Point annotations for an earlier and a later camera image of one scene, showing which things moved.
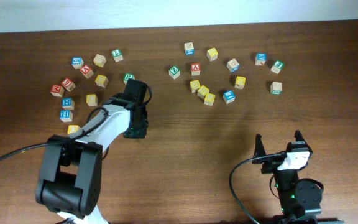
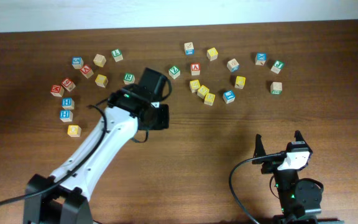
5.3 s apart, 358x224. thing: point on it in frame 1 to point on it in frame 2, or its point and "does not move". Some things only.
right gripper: x=271 y=163 does not move
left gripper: x=140 y=132 to x=161 y=120
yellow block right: x=240 y=81 does not move
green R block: x=128 y=76 does not move
